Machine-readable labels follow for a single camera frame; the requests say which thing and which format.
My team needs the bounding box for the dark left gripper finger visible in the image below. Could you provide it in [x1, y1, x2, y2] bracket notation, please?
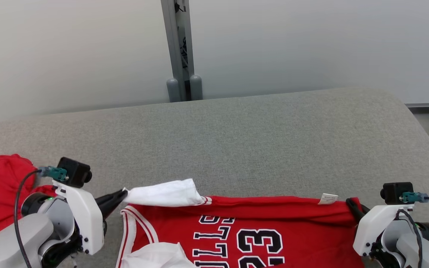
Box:
[95, 189, 129, 210]
[102, 197, 124, 221]

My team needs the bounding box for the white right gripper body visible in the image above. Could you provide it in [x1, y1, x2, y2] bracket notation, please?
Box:
[353, 204, 414, 258]

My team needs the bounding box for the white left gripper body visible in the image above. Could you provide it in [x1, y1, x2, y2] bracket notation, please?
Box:
[53, 181, 105, 256]

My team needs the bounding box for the red basketball jersey number 23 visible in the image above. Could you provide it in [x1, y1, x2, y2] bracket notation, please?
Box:
[116, 179, 366, 268]

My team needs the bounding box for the grey cylindrical post foot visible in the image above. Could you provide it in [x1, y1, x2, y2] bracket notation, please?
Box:
[190, 74, 203, 101]
[166, 77, 181, 103]

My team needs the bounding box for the grey metal partition post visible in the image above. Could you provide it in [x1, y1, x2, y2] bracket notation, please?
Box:
[161, 0, 203, 103]

